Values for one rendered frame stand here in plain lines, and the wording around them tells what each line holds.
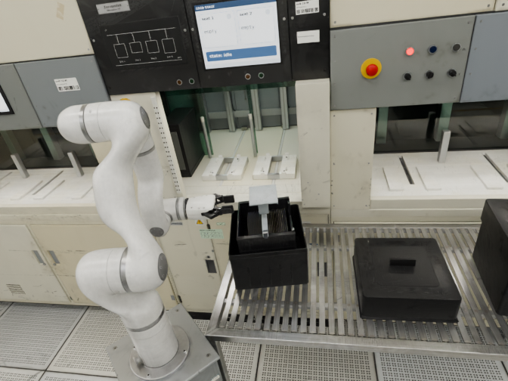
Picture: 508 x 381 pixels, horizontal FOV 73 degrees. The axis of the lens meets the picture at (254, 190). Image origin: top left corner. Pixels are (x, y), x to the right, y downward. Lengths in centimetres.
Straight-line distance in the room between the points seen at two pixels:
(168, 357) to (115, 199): 53
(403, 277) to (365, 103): 62
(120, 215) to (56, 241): 135
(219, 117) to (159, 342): 163
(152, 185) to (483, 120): 157
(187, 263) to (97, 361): 79
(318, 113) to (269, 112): 104
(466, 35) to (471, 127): 74
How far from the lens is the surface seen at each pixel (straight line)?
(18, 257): 254
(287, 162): 182
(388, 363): 208
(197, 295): 212
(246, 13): 131
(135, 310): 104
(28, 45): 171
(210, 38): 135
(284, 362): 205
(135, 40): 146
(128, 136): 91
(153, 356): 118
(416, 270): 129
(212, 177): 180
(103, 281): 97
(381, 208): 161
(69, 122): 98
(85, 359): 241
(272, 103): 232
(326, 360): 205
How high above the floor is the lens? 174
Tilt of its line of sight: 32 degrees down
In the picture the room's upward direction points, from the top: 8 degrees counter-clockwise
